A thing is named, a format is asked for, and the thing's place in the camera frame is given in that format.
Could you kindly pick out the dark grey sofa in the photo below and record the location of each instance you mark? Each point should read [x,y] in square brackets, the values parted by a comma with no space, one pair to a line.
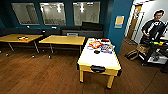
[86,30]

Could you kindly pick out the light wooden game table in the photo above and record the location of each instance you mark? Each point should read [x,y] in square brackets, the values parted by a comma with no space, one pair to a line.
[100,60]
[61,40]

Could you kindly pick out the red bowl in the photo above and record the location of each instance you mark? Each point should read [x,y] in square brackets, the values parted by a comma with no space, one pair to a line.
[105,40]

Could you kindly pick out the dark framed window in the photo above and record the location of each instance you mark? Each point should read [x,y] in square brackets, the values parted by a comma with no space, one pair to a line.
[25,14]
[52,14]
[86,14]

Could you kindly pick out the brown wooden door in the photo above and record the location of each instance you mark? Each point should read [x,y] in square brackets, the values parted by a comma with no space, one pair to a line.
[133,23]

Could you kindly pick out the long dark sofa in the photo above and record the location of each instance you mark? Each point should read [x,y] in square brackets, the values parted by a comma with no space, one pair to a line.
[30,31]

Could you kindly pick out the tall step ladder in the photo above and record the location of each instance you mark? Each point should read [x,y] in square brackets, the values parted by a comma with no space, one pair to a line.
[138,28]

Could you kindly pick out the small red yellow item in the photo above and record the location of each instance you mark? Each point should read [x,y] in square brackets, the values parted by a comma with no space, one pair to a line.
[23,38]

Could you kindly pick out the person in black top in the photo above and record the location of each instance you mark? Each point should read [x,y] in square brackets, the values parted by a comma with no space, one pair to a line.
[154,28]

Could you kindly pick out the small yellow object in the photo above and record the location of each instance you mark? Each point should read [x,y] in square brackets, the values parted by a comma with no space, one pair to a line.
[156,43]

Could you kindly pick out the yellow wall sign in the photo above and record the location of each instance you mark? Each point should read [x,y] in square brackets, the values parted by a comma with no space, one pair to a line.
[119,22]

